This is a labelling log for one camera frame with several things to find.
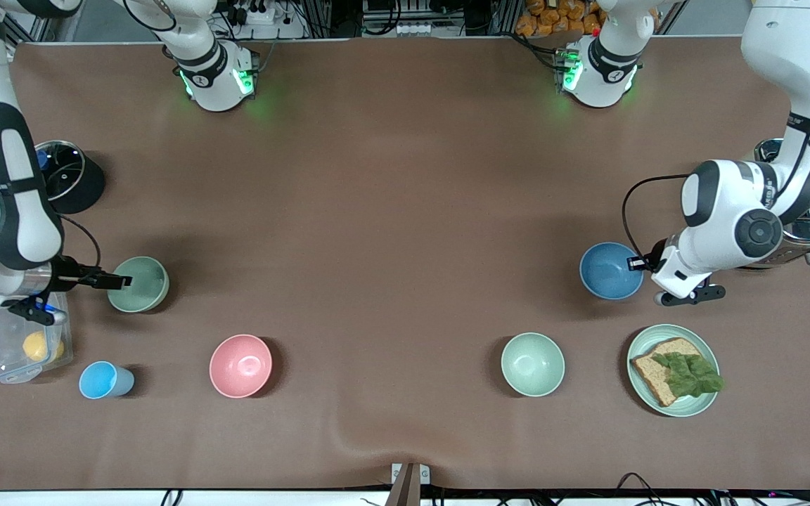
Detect green lettuce leaf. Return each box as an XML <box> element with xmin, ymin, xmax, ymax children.
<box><xmin>651</xmin><ymin>351</ymin><xmax>725</xmax><ymax>398</ymax></box>

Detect white power strip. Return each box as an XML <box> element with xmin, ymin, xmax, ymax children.
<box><xmin>239</xmin><ymin>3</ymin><xmax>277</xmax><ymax>26</ymax></box>

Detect pink bowl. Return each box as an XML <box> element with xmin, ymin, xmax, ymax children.
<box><xmin>209</xmin><ymin>334</ymin><xmax>274</xmax><ymax>399</ymax></box>

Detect pale green plate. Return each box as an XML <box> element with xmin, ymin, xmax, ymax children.
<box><xmin>626</xmin><ymin>323</ymin><xmax>721</xmax><ymax>418</ymax></box>

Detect yellow lemon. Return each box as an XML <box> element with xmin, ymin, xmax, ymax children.
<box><xmin>22</xmin><ymin>330</ymin><xmax>65</xmax><ymax>363</ymax></box>

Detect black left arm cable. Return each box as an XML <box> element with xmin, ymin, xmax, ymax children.
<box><xmin>621</xmin><ymin>174</ymin><xmax>691</xmax><ymax>272</ymax></box>

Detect aluminium profile bracket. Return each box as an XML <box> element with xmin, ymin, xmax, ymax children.
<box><xmin>385</xmin><ymin>462</ymin><xmax>431</xmax><ymax>506</ymax></box>

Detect clear plastic container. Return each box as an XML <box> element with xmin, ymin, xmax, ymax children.
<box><xmin>0</xmin><ymin>292</ymin><xmax>74</xmax><ymax>384</ymax></box>

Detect blue bowl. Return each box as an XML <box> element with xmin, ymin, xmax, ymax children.
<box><xmin>579</xmin><ymin>242</ymin><xmax>645</xmax><ymax>301</ymax></box>

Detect sage green bowl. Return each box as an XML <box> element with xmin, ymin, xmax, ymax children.
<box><xmin>107</xmin><ymin>256</ymin><xmax>170</xmax><ymax>314</ymax></box>

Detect orange snack bag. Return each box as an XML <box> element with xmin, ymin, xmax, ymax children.
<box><xmin>515</xmin><ymin>0</ymin><xmax>604</xmax><ymax>37</ymax></box>

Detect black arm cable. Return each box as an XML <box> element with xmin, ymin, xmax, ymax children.
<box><xmin>621</xmin><ymin>174</ymin><xmax>691</xmax><ymax>272</ymax></box>
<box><xmin>59</xmin><ymin>214</ymin><xmax>103</xmax><ymax>269</ymax></box>

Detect blue cup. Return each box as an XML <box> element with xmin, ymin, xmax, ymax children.
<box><xmin>79</xmin><ymin>361</ymin><xmax>135</xmax><ymax>400</ymax></box>

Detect black floor cable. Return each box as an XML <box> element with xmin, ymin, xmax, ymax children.
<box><xmin>615</xmin><ymin>472</ymin><xmax>662</xmax><ymax>506</ymax></box>

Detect black saucepan blue handle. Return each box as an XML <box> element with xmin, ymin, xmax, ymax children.
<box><xmin>34</xmin><ymin>139</ymin><xmax>106</xmax><ymax>215</ymax></box>

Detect brown bread slice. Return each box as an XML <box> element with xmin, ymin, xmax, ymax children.
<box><xmin>630</xmin><ymin>337</ymin><xmax>712</xmax><ymax>408</ymax></box>

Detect glass lid blue knob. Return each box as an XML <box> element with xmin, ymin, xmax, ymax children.
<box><xmin>35</xmin><ymin>141</ymin><xmax>86</xmax><ymax>201</ymax></box>

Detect pale mint bowl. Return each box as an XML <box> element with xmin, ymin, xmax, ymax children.
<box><xmin>501</xmin><ymin>332</ymin><xmax>566</xmax><ymax>398</ymax></box>

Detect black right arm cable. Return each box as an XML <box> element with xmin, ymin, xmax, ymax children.
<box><xmin>59</xmin><ymin>214</ymin><xmax>103</xmax><ymax>269</ymax></box>

